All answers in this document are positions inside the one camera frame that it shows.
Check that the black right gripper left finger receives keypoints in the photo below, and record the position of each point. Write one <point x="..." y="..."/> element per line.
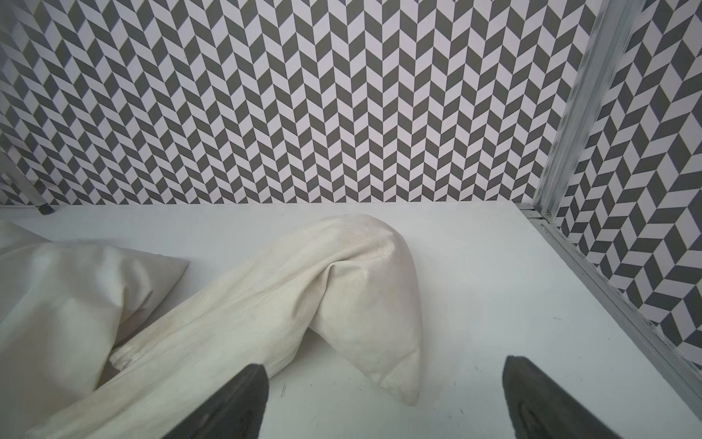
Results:
<point x="236" y="410"/>

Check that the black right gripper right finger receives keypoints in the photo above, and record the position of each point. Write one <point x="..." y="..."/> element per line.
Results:
<point x="539" y="408"/>

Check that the cream cloth soil bag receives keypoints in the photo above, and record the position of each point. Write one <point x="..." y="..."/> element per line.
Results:
<point x="81" y="357"/>

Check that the aluminium corner frame post right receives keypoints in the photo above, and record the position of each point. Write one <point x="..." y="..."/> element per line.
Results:
<point x="607" y="60"/>

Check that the metal wire dish rack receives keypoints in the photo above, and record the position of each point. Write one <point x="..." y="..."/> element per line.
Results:
<point x="25" y="186"/>

